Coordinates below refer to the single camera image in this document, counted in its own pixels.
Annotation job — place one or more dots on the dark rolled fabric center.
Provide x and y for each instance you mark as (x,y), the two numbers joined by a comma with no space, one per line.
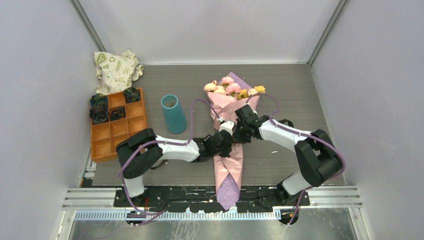
(117,114)

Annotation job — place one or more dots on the aluminium rail frame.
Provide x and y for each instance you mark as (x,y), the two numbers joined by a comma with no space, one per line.
(91,203)

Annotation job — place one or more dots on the dark rolled fabric top-left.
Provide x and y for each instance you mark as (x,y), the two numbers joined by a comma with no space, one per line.
(98,99)

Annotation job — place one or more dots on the dark rolled fabric middle-left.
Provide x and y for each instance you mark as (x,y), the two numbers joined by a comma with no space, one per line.
(99,114)

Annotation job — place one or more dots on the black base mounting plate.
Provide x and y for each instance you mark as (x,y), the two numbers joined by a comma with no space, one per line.
(177,199)

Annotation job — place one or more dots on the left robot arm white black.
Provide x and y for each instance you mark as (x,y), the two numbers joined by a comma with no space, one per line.
(138,154)

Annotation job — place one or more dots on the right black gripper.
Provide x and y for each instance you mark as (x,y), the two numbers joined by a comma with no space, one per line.
(237,138)

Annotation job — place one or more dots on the pink paper flower bouquet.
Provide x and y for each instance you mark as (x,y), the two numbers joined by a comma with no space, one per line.
(226,96)

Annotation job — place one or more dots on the dark rolled fabric top-right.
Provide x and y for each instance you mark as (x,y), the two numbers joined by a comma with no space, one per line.
(131,95)

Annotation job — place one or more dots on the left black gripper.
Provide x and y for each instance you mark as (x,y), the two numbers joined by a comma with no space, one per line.
(226,152)

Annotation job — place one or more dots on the orange compartment tray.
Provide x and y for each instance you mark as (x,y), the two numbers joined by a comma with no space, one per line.
(106,136)

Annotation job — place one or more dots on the black ribbon gold lettering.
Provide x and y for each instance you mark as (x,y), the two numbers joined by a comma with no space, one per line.
(286,122)

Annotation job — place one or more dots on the teal cylindrical vase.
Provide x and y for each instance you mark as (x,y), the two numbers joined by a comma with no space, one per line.
(174,117)

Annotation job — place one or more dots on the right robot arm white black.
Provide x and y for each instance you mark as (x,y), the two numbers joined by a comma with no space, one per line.
(317,158)

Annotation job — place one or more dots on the cream printed cloth bag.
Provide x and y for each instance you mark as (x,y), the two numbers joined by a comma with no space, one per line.
(116,72)

